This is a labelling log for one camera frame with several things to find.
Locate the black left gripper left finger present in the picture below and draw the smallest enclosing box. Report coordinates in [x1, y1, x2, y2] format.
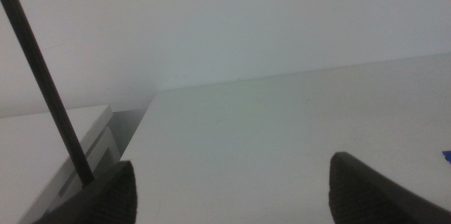
[32, 160, 138, 224]

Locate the white side table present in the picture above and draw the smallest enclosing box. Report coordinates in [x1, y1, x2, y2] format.
[0, 104, 122, 224]

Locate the thin black cable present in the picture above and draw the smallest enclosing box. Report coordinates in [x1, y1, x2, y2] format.
[0, 0, 95, 186]

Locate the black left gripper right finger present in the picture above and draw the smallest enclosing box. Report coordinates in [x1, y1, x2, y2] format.
[328, 151, 451, 224]

